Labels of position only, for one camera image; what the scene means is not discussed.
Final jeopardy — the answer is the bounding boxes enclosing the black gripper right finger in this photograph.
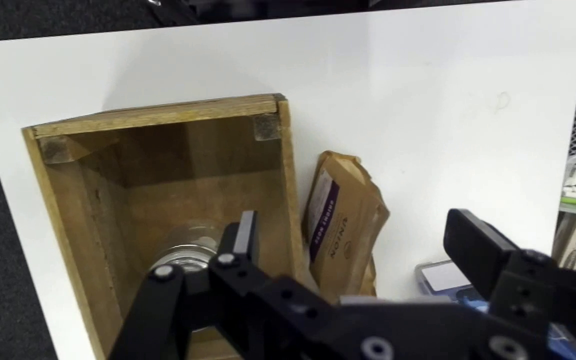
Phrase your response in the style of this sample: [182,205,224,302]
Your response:
[444,207,576,360]

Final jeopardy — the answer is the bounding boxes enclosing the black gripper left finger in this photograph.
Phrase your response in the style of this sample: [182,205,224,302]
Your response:
[106,209,334,360]

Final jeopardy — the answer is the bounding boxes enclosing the brown paper bag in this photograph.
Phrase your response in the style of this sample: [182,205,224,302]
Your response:
[351,177,393,298]
[300,151,379,300]

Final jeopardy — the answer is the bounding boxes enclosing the blue white carton box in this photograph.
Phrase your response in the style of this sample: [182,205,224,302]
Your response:
[415,259,494,317]

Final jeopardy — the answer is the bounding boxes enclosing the wooden slat box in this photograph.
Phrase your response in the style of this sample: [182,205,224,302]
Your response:
[21,93,311,360]

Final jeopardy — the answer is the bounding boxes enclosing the objects inside crate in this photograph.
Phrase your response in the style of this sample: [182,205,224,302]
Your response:
[146,223,227,282]

